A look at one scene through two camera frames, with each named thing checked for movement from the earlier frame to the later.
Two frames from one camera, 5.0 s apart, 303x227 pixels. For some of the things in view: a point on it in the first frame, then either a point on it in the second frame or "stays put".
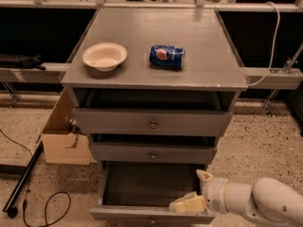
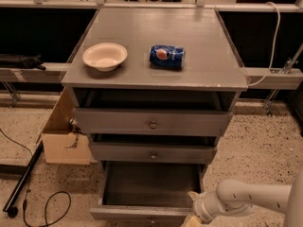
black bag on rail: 16,61 stays put
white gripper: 214,193 → 201,206
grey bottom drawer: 141,191 stays put
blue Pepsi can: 166,56 stays put
